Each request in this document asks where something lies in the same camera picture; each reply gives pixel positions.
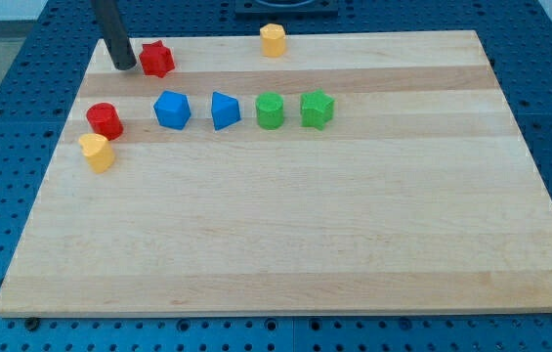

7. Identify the red star block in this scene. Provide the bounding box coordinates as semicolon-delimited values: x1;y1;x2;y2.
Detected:
139;40;175;78

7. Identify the green star block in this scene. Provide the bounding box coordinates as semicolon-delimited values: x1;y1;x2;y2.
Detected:
300;89;335;131

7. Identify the green cylinder block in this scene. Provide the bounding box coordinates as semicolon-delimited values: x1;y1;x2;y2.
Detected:
255;92;284;130

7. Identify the blue triangle block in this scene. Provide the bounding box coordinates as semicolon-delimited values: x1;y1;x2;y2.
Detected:
211;92;241;130

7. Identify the light wooden board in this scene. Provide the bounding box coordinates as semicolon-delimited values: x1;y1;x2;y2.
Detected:
0;30;552;318

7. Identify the blue cube block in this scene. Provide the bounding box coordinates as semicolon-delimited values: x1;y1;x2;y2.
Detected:
153;91;191;130

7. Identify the yellow hexagon block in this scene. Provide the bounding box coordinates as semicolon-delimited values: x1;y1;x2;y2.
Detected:
260;23;286;58

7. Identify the red cylinder block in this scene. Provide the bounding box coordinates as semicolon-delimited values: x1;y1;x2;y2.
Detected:
86;103;123;141

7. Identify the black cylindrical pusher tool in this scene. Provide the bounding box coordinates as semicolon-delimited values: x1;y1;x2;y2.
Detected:
91;0;137;70

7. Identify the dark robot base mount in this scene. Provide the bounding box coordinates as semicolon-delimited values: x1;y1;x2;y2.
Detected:
234;0;339;17

